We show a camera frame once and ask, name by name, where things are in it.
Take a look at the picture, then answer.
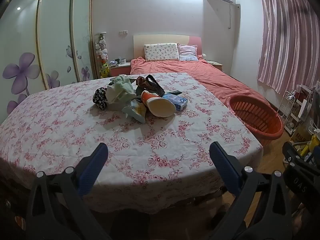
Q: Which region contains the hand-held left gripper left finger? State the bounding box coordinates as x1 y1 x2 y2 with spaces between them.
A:
25 142 112 240

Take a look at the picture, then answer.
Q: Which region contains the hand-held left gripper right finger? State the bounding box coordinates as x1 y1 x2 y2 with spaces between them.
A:
209 142 293 240

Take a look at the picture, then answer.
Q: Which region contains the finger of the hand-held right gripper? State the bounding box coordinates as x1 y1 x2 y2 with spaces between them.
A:
282 141 304 167

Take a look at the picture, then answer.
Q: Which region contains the orange plastic laundry basket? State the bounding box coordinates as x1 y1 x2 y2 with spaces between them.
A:
229 95 284 147

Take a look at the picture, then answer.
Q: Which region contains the black floral pouch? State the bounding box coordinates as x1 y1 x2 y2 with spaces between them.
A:
92 87 110 110

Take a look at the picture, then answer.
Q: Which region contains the snack packet with yellow print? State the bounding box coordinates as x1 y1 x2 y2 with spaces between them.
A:
122 99 148 124

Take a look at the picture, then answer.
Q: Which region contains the blue cardboard box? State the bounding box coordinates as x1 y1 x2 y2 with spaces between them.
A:
162 94 188 112

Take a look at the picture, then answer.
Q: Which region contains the light green cloth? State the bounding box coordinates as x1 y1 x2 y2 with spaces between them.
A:
105 75 137 110

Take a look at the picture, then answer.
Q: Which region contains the orange white slipper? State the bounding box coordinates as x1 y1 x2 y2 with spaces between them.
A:
140 90 177 117

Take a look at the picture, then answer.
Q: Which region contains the brown paper bag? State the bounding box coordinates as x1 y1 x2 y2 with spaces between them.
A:
292 124 313 143

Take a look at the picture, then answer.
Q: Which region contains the white shelf trolley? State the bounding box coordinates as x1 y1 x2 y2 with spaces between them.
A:
285 85 316 136

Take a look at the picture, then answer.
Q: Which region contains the floral tablecloth table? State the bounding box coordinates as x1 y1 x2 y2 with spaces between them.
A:
0 72 264 214

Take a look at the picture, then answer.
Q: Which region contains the white paper bag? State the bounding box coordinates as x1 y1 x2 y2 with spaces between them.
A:
299 99 313 120

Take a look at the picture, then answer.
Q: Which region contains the red duvet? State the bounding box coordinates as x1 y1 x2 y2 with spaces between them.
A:
130 56 272 108

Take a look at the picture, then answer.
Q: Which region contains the pink nightstand with mug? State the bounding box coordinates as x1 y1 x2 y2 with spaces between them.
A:
109 62 132 77

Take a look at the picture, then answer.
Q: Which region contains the pink striped curtain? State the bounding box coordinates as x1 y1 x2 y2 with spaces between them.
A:
257 0 314 94

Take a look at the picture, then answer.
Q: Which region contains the column of plush toys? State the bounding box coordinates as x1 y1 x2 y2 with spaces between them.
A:
95 32 111 79

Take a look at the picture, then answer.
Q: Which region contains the pink striped pillow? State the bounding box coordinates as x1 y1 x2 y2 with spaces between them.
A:
177 44 199 62

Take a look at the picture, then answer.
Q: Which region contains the white floral pillow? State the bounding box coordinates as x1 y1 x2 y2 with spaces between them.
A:
144 43 180 62

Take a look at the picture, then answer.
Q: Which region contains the wardrobe with purple flower print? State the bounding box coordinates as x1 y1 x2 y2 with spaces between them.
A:
0 0 97 120

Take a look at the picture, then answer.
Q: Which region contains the bed with beige pink headboard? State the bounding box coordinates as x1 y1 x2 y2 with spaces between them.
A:
130 34 272 108

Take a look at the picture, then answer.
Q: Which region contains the white wire rack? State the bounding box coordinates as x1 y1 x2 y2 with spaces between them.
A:
277 91 297 120

